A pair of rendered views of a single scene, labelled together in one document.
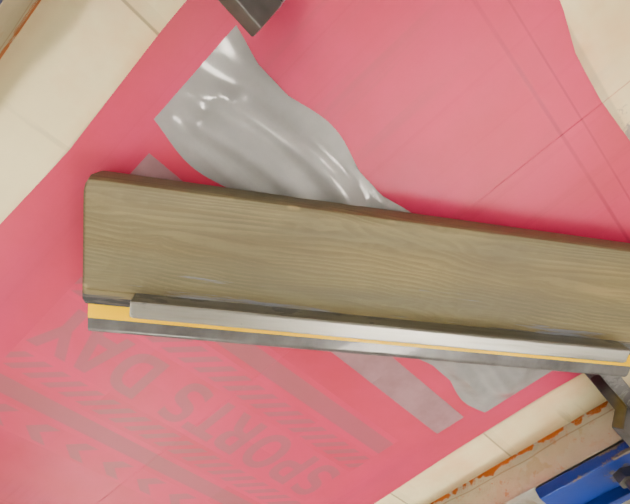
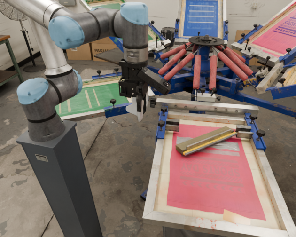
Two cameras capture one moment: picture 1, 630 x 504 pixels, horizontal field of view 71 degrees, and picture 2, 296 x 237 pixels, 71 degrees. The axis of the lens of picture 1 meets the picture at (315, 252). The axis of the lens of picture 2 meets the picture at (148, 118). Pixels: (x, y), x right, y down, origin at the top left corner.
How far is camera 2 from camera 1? 1.17 m
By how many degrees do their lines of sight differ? 77
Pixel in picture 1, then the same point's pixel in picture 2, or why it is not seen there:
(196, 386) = (204, 165)
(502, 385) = (234, 145)
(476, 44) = (192, 129)
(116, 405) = (198, 173)
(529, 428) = (248, 149)
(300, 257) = (196, 140)
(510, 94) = (198, 129)
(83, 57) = (168, 143)
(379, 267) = (202, 137)
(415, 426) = (235, 156)
